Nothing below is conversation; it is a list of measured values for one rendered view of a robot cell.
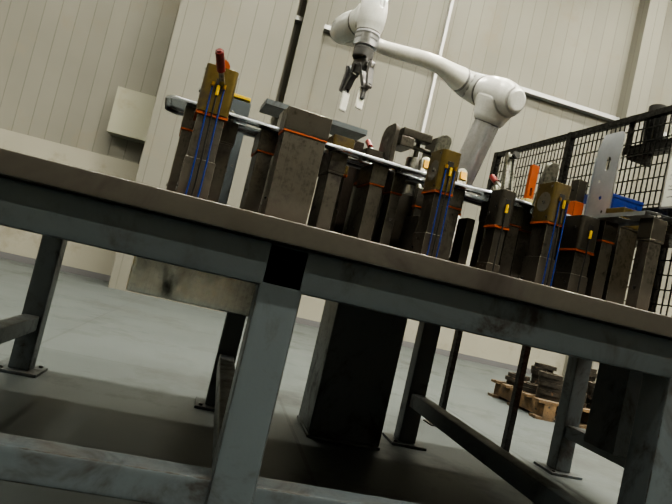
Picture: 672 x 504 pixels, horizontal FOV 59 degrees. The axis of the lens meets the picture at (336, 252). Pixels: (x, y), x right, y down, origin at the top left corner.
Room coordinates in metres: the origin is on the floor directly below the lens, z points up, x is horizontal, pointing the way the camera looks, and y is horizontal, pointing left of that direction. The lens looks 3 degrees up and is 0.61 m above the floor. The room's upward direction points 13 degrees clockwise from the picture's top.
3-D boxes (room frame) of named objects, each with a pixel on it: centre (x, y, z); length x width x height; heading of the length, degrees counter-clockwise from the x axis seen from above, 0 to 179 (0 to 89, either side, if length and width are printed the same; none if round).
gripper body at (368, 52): (2.07, 0.07, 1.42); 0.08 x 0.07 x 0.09; 39
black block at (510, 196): (1.70, -0.44, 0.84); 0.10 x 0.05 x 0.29; 17
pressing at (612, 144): (1.99, -0.84, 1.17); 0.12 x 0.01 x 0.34; 17
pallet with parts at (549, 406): (4.89, -2.22, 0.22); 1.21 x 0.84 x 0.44; 99
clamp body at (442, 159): (1.63, -0.24, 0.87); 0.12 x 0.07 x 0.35; 17
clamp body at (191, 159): (1.44, 0.38, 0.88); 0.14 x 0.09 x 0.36; 17
